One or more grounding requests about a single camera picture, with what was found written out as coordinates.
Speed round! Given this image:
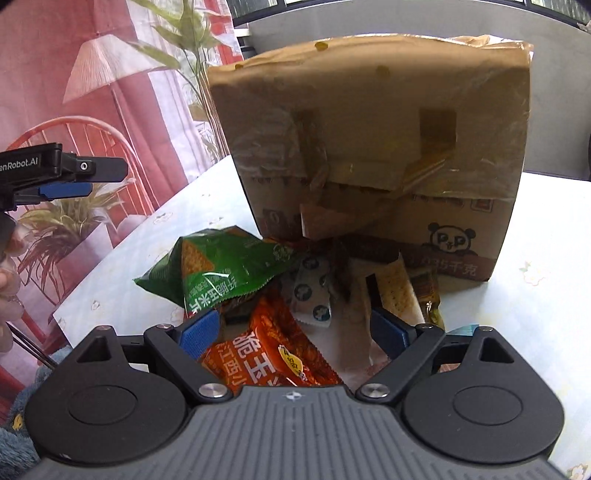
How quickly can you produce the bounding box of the dark green cracker packet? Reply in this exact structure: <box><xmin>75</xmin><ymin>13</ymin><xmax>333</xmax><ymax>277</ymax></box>
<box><xmin>133</xmin><ymin>225</ymin><xmax>302</xmax><ymax>320</ymax></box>

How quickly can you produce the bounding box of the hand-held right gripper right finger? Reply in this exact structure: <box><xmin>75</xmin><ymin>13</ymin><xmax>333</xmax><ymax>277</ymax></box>
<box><xmin>355</xmin><ymin>307</ymin><xmax>515</xmax><ymax>404</ymax></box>

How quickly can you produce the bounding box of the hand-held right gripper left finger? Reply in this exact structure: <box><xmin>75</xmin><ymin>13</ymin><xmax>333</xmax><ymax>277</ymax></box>
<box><xmin>76</xmin><ymin>308</ymin><xmax>234</xmax><ymax>402</ymax></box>

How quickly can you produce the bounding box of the person's left hand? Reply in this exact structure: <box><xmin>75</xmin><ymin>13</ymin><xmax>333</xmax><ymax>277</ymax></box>
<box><xmin>0</xmin><ymin>225</ymin><xmax>29</xmax><ymax>354</ymax></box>

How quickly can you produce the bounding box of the floral checked tablecloth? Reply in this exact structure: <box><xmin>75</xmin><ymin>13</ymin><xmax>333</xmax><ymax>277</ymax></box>
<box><xmin>53</xmin><ymin>154</ymin><xmax>591</xmax><ymax>480</ymax></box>

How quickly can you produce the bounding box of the blue fuzzy cloth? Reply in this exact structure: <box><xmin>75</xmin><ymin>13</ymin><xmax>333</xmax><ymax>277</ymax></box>
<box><xmin>0</xmin><ymin>344</ymin><xmax>71</xmax><ymax>469</ymax></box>

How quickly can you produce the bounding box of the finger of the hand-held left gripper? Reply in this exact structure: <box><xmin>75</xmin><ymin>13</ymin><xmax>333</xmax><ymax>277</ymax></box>
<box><xmin>13</xmin><ymin>181</ymin><xmax>93</xmax><ymax>207</ymax></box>
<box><xmin>60</xmin><ymin>154</ymin><xmax>129</xmax><ymax>186</ymax></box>

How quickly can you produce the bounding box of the orange snack packet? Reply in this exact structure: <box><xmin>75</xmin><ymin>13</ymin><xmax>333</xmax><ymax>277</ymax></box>
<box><xmin>201</xmin><ymin>291</ymin><xmax>345</xmax><ymax>394</ymax></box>

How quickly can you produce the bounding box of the red printed curtain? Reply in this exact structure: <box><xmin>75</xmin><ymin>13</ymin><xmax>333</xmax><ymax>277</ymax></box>
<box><xmin>0</xmin><ymin>0</ymin><xmax>247</xmax><ymax>391</ymax></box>

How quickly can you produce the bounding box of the thin metal rod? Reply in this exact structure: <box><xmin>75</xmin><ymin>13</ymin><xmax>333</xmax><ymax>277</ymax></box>
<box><xmin>4</xmin><ymin>322</ymin><xmax>60</xmax><ymax>370</ymax></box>

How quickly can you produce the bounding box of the dark window frame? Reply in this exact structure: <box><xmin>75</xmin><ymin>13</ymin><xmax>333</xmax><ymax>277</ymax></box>
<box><xmin>231</xmin><ymin>0</ymin><xmax>591</xmax><ymax>29</ymax></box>

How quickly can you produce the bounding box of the clear cracker packet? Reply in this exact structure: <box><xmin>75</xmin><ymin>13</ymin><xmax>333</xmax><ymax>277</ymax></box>
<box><xmin>365</xmin><ymin>257</ymin><xmax>428</xmax><ymax>334</ymax></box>

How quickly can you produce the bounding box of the brown cardboard box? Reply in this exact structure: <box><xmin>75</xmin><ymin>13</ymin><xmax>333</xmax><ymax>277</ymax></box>
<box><xmin>206</xmin><ymin>34</ymin><xmax>535</xmax><ymax>289</ymax></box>

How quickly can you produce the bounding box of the brown glossy snack packet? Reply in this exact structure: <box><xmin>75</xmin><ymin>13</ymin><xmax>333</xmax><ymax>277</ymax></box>
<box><xmin>410</xmin><ymin>267</ymin><xmax>446</xmax><ymax>330</ymax></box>

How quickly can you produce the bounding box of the white blue dotted snack packet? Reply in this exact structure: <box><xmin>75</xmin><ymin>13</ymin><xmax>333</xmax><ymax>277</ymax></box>
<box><xmin>288</xmin><ymin>256</ymin><xmax>334</xmax><ymax>327</ymax></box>

